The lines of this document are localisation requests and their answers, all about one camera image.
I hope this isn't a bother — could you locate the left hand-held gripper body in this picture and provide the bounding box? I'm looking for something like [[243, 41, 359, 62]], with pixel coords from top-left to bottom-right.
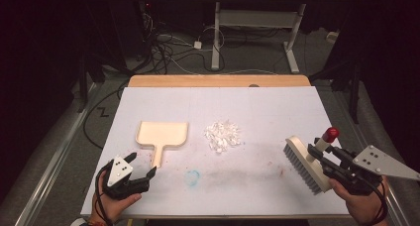
[[101, 156, 151, 201]]

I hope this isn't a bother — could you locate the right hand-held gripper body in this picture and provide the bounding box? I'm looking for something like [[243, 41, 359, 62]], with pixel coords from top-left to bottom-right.
[[321, 144, 420, 196]]

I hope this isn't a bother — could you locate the white table mat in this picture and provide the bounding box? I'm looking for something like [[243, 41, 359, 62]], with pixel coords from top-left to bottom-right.
[[79, 86, 351, 218]]

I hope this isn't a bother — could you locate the black stand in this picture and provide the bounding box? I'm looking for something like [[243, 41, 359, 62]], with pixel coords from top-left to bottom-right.
[[308, 27, 365, 125]]

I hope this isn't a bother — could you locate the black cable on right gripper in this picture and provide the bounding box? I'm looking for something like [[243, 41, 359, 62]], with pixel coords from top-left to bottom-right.
[[358, 170, 389, 226]]

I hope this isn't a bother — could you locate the white brush with red handle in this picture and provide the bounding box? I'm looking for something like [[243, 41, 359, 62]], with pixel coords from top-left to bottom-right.
[[282, 127, 341, 196]]

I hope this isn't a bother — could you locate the person's left hand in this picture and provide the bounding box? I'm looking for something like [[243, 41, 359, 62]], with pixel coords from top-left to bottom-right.
[[89, 170, 143, 225]]

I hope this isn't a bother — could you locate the beige dustpan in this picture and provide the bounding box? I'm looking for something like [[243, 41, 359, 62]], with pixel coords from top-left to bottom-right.
[[135, 120, 189, 170]]

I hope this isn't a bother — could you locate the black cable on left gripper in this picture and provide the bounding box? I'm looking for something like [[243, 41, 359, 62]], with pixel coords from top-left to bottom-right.
[[94, 161, 115, 226]]

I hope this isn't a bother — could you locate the tangle of floor cables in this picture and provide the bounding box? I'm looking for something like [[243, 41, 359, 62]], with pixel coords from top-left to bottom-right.
[[138, 1, 229, 75]]

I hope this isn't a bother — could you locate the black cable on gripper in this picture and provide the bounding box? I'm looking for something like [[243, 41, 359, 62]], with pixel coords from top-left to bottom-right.
[[358, 170, 389, 226], [94, 161, 115, 226]]

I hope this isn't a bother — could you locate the black floor cable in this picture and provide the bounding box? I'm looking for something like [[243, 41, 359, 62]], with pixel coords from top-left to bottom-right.
[[82, 80, 131, 151]]

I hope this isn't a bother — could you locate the white desk frame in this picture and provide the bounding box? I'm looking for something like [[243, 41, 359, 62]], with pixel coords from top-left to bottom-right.
[[199, 0, 352, 74]]

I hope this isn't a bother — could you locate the wooden table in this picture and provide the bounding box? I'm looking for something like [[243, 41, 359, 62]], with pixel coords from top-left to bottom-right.
[[127, 74, 312, 88]]

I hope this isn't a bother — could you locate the metal floor rail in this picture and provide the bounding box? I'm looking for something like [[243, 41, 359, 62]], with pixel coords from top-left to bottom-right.
[[13, 81, 100, 226]]

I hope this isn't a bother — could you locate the person's right hand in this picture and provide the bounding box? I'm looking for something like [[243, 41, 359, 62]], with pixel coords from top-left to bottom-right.
[[328, 174, 390, 226]]

